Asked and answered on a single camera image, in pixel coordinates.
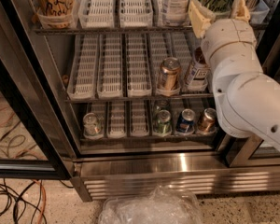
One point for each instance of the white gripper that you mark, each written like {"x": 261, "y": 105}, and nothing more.
{"x": 228, "y": 36}

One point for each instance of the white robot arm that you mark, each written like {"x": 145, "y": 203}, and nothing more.
{"x": 227, "y": 63}

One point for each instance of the white label bottle top shelf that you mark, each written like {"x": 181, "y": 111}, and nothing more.
{"x": 174, "y": 12}

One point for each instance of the gold can middle shelf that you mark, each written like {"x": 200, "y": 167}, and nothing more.
{"x": 168, "y": 74}

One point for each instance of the green can bottom rear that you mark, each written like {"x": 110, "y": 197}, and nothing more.
{"x": 160, "y": 105}

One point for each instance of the copper can bottom shelf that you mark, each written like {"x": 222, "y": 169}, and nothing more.
{"x": 207, "y": 121}

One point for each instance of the stainless steel fridge cabinet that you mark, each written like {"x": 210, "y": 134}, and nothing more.
{"x": 124, "y": 169}

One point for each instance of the blue can bottom shelf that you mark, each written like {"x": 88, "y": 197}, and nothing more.
{"x": 185, "y": 122}

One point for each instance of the green can bottom front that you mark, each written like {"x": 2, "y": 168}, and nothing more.
{"x": 162, "y": 123}

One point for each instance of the orange LaCroix can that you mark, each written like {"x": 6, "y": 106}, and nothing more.
{"x": 56, "y": 11}

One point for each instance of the white can bottom shelf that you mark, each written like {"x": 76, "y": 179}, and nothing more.
{"x": 93, "y": 128}

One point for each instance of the open glass fridge door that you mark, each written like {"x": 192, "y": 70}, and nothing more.
{"x": 31, "y": 69}

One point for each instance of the clear plastic bag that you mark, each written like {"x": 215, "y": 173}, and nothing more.
{"x": 160, "y": 206}

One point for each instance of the top wire shelf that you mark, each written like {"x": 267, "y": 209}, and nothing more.
{"x": 115, "y": 30}

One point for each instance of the wire shelf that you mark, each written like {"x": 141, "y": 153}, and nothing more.
{"x": 115, "y": 30}
{"x": 153, "y": 139}
{"x": 143, "y": 98}

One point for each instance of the bottom wire shelf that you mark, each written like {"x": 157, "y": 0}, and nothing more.
{"x": 153, "y": 139}

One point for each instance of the middle wire shelf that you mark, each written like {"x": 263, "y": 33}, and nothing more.
{"x": 143, "y": 98}

